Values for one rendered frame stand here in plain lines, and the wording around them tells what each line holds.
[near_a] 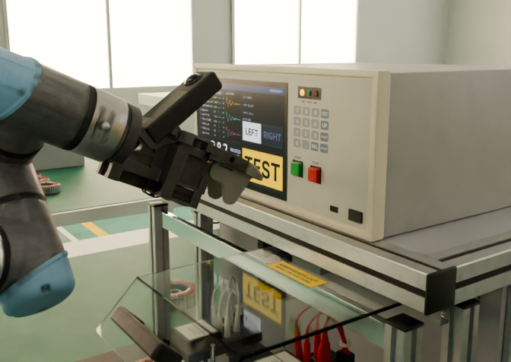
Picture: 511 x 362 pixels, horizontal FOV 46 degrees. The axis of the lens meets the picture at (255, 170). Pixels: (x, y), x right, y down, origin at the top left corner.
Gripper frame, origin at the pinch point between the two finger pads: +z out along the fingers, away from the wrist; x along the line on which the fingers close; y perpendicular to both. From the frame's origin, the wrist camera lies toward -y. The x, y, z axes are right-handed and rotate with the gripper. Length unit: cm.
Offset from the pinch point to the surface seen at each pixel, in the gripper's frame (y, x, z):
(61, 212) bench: 32, -155, 36
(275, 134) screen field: -6.2, -5.0, 4.8
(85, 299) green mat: 40, -72, 18
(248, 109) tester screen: -9.0, -12.1, 3.6
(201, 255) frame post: 17.6, -37.9, 22.4
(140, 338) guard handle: 21.0, 10.8, -14.1
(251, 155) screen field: -2.6, -11.3, 6.5
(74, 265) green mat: 37, -96, 23
